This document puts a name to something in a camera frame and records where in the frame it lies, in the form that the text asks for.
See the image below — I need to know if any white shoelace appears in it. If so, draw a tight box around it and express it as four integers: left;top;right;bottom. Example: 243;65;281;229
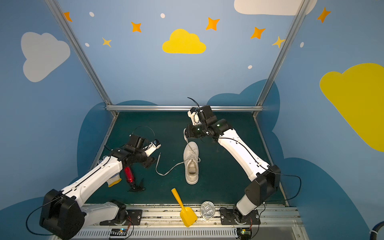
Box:
155;129;201;177

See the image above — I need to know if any white sneaker shoe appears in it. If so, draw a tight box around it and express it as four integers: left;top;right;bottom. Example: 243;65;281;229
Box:
183;142;201;185

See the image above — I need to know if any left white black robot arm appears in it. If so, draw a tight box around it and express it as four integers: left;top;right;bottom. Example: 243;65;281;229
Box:
38;134;161;240

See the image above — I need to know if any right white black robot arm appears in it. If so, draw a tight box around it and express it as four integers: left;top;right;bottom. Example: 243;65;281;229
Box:
184;105;286;224

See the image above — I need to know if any yellow object behind left arm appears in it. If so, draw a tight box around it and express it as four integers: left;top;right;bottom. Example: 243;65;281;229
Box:
107;176;122;188

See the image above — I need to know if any left small circuit board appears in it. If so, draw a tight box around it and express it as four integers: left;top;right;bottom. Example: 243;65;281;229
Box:
109;228;129;240

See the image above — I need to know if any small circuit board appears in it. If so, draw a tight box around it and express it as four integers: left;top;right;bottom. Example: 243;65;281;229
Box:
236;228;252;240
109;228;129;240

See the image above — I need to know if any yellow plastic toy shovel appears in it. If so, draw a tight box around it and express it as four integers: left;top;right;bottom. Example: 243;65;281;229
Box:
171;188;198;227

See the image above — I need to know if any right small circuit board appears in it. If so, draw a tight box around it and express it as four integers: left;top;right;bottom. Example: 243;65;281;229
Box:
236;228;252;240

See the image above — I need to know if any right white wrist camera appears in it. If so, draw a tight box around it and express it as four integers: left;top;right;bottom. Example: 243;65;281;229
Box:
188;108;201;126

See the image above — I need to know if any aluminium frame back rail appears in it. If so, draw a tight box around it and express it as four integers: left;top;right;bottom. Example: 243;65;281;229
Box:
106;105;263;112

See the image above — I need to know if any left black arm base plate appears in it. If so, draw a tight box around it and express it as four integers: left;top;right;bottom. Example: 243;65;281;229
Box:
100;209;143;226

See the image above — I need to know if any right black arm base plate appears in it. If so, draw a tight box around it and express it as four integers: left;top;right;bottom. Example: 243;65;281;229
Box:
219;207;261;225

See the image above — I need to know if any aluminium front rail base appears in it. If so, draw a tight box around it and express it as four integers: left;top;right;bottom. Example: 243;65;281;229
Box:
70;204;309;240

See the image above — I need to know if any aluminium frame right post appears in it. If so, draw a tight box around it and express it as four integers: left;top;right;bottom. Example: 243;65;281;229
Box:
252;0;311;120

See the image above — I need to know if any aluminium frame post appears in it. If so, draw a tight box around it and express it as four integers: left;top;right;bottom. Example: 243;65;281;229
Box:
45;0;113;107
252;0;311;120

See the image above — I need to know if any aluminium frame left post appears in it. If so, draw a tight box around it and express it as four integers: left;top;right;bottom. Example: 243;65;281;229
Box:
45;0;113;107

